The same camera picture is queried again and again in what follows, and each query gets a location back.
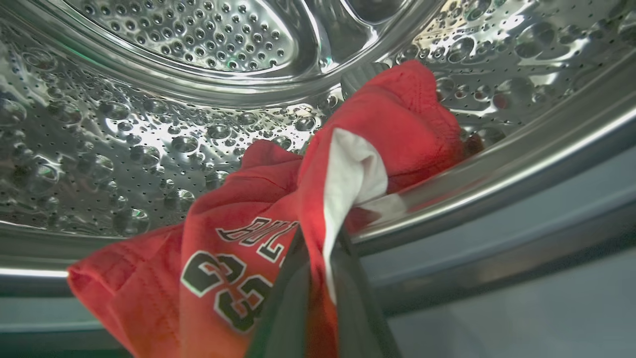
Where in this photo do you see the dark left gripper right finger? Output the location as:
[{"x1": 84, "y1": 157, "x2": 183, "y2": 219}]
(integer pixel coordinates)
[{"x1": 333, "y1": 226, "x2": 400, "y2": 358}]

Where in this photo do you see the red Bulls 23 jersey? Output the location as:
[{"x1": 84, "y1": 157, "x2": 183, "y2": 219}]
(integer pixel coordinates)
[{"x1": 67, "y1": 60, "x2": 465, "y2": 358}]

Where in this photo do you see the white front-load washing machine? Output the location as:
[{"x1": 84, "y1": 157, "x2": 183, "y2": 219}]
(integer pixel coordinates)
[{"x1": 0, "y1": 0, "x2": 636, "y2": 358}]

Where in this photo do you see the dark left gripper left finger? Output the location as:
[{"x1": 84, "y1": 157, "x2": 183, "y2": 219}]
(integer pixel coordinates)
[{"x1": 246, "y1": 224, "x2": 312, "y2": 358}]

